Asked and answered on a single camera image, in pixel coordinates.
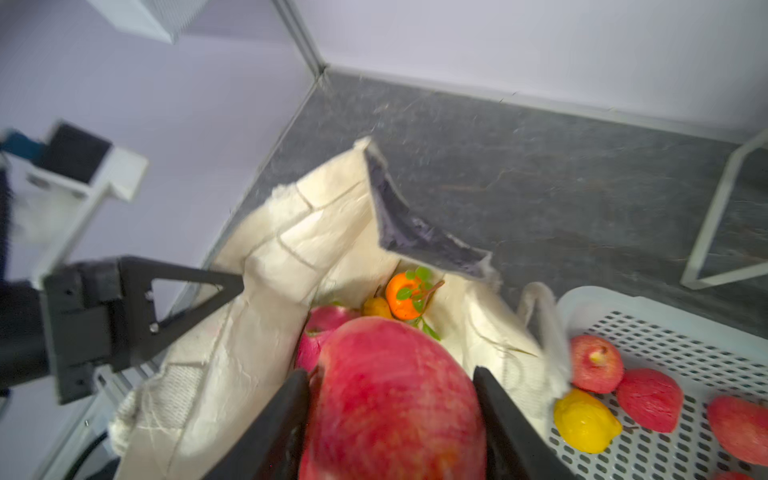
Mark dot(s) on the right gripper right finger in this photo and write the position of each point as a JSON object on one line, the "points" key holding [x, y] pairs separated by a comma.
{"points": [[514, 449]]}

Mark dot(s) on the orange tangerine with leaves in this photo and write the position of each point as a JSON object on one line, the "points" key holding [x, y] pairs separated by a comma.
{"points": [[408, 295]]}

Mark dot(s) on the yellow lemon in white basket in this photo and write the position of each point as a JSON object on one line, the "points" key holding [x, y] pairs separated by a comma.
{"points": [[585, 423]]}

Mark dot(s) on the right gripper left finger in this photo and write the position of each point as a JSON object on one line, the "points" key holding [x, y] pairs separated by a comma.
{"points": [[271, 447]]}

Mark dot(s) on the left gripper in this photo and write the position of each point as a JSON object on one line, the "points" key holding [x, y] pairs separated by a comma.
{"points": [[103, 313]]}

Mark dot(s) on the magenta dragon fruit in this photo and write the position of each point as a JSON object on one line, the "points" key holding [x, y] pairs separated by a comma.
{"points": [[322, 322]]}

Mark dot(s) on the yellow pear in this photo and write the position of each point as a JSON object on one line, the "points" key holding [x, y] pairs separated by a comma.
{"points": [[376, 307]]}

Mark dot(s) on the cream canvas grocery bag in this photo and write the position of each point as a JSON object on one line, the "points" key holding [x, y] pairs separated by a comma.
{"points": [[337, 234]]}

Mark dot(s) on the white plastic fruit basket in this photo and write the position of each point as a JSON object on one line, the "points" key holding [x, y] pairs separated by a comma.
{"points": [[705, 358]]}

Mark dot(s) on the red apple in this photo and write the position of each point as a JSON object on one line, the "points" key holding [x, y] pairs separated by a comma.
{"points": [[740, 427], [597, 365], [651, 398], [389, 402]]}

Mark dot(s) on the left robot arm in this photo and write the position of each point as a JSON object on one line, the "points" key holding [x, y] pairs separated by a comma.
{"points": [[23, 347]]}

